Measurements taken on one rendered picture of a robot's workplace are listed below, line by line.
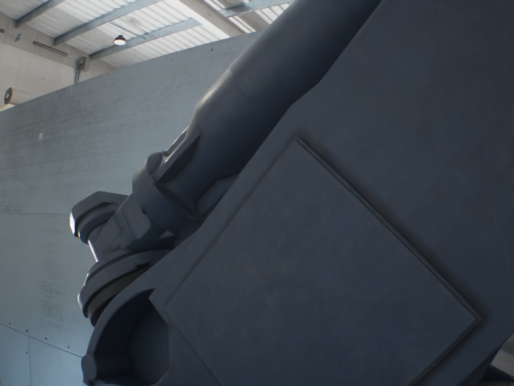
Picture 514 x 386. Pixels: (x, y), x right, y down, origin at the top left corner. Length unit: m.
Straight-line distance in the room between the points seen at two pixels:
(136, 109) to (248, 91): 1.16
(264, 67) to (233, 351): 0.34
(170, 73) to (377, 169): 1.39
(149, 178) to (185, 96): 0.94
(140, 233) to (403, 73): 0.47
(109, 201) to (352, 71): 0.53
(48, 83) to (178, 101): 11.70
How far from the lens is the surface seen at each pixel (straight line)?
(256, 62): 0.54
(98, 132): 1.81
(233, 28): 11.37
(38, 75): 13.03
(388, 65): 0.27
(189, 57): 1.58
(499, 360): 0.51
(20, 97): 11.63
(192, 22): 11.67
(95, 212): 0.73
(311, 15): 0.53
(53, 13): 12.40
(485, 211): 0.24
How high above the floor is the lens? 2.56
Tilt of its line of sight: 7 degrees up
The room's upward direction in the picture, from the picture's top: 2 degrees clockwise
